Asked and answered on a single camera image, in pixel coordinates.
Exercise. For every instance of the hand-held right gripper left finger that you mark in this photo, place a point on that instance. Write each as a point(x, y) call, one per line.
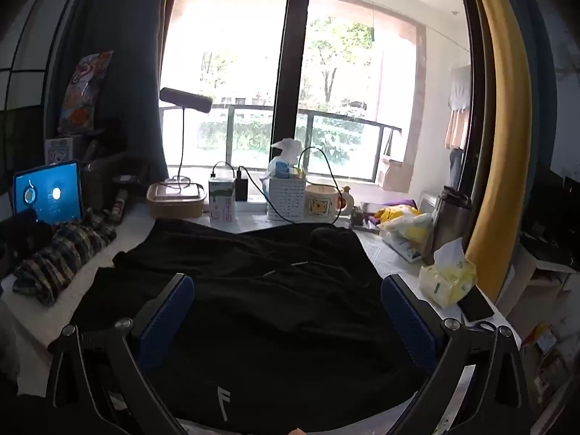
point(170, 317)

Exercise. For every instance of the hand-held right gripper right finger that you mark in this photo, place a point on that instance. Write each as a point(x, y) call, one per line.
point(405, 317)

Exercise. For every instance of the black pants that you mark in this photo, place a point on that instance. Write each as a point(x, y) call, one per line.
point(281, 326)

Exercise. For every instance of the yellow tissue pack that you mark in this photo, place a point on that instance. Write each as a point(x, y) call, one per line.
point(446, 281)

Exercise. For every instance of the black phone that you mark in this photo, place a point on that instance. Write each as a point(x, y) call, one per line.
point(475, 306)

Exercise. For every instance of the yellow plastic bag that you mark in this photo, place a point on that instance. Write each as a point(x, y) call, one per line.
point(408, 231)

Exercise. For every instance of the steel thermos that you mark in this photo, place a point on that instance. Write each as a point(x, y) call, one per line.
point(448, 222)

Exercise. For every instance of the beige lunch box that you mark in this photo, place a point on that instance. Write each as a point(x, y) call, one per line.
point(174, 206)

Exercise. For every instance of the plaid shirt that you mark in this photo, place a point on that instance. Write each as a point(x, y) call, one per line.
point(63, 249)

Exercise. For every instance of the white and green milk carton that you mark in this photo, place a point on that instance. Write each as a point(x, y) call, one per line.
point(222, 199)

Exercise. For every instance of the white shelf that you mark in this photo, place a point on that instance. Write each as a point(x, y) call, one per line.
point(534, 272)

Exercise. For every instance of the white mug with yellow print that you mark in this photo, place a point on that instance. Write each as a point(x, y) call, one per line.
point(319, 206)

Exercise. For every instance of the black power bank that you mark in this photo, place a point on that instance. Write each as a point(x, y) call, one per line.
point(241, 190)

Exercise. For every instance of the white plastic basket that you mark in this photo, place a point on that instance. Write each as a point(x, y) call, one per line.
point(285, 199)

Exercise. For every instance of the tablet with blue screen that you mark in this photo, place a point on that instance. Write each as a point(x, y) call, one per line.
point(45, 190)

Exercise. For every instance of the blue pack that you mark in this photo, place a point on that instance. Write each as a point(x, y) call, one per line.
point(283, 170)

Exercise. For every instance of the small printed box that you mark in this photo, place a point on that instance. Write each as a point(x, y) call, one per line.
point(59, 149)

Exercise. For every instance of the white tissue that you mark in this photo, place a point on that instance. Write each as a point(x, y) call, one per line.
point(286, 149)

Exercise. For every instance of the balcony railing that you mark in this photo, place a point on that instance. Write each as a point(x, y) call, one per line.
point(344, 118)

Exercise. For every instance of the grey desk lamp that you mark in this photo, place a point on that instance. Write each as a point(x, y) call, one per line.
point(185, 98)

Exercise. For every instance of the hanging clothes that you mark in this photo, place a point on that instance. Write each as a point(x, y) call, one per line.
point(458, 104)

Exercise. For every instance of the colourful snack bag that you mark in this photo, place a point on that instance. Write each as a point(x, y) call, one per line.
point(84, 95)

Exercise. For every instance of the yellow curtain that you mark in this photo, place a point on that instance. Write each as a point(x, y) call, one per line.
point(507, 99)

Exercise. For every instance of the dark blue curtain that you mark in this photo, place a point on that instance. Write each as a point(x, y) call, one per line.
point(127, 54)

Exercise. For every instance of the dark window frame post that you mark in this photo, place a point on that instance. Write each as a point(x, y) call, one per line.
point(292, 77)

